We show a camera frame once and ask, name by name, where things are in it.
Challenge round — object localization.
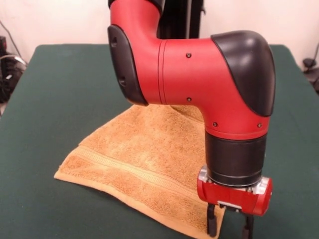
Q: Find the dark green table cloth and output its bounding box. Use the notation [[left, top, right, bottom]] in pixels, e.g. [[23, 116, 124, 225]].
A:
[[0, 44, 319, 239]]

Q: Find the orange terry towel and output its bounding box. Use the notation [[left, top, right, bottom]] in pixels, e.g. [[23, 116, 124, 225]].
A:
[[54, 104, 226, 239]]

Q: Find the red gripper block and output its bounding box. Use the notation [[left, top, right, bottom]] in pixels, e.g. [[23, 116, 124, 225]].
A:
[[196, 177, 274, 239]]

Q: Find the black upright stand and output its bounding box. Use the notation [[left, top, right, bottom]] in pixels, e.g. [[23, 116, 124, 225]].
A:
[[157, 0, 207, 40]]

